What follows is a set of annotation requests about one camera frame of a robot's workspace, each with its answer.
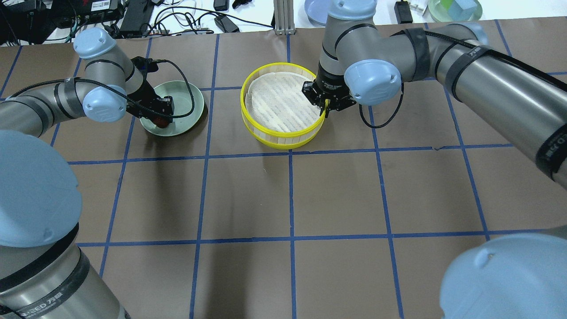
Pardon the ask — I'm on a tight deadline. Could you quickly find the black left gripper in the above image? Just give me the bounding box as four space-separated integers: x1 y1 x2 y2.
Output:
126 79 174 122

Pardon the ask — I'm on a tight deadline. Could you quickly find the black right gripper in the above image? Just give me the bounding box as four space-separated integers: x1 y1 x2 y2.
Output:
302 78 357 119

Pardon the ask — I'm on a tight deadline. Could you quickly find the yellow steamer basket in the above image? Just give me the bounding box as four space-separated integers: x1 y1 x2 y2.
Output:
240 62 325 150

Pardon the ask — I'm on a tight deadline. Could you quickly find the brown bun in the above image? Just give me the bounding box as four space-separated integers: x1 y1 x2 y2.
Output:
152 117 171 129

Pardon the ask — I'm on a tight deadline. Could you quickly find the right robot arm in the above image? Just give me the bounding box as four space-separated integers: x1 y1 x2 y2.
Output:
302 0 567 319

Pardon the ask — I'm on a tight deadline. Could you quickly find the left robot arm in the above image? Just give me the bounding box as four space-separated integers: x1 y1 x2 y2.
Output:
1 27 175 319

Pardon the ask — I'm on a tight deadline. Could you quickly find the light green plate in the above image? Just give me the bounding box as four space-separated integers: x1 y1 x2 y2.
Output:
139 81 205 137

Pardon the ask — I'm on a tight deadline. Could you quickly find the blue plate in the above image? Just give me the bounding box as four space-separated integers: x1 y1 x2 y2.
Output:
303 0 331 27

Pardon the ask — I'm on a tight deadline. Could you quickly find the black power brick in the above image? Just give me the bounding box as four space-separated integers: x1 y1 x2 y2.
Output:
119 0 154 38

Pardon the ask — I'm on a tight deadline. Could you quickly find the black power adapter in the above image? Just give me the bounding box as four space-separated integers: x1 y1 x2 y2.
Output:
394 0 413 24

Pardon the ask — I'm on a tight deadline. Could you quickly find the green bowl with sponges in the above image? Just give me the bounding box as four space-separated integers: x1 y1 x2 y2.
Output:
428 0 483 22

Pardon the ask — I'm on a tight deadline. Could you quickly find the aluminium frame post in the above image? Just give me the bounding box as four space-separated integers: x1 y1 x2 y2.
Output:
273 0 296 35

